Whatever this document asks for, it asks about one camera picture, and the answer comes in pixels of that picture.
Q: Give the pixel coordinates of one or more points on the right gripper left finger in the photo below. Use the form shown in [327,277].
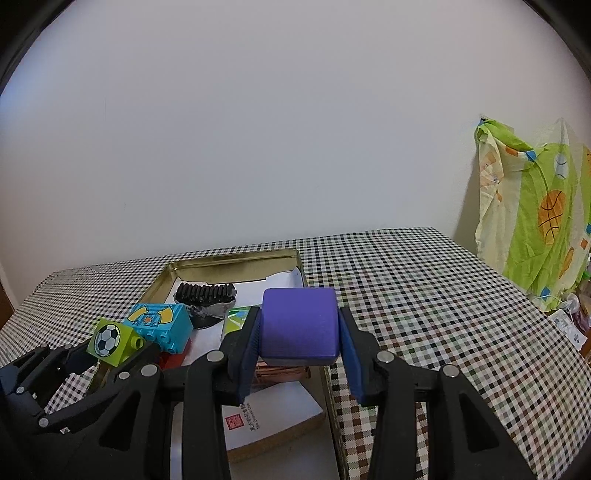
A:
[133,436]

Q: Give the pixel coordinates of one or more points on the white note pad block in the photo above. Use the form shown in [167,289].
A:
[269,418]

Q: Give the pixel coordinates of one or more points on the red toy building block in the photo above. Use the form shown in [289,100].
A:
[171,361]

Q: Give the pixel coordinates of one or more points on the purple cube block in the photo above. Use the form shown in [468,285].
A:
[300,327]

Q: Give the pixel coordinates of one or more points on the checkered tablecloth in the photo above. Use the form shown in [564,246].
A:
[423,296]

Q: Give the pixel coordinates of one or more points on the green patterned hanging cloth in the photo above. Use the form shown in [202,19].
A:
[534,209]

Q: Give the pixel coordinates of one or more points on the green floss pick box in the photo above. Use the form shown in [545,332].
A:
[237,317]

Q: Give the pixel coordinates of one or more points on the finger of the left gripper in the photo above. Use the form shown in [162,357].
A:
[93,405]
[34,378]

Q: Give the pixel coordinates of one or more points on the brown wooden door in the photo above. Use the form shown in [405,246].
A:
[7,306]

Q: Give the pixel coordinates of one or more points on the blue toy building block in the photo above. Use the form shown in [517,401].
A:
[167,325]

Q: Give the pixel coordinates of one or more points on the copper framed card box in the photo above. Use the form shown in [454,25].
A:
[267,375]

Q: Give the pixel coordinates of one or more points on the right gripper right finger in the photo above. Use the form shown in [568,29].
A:
[466,440]

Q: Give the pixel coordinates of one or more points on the green soccer toy block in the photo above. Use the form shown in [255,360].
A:
[114,343]

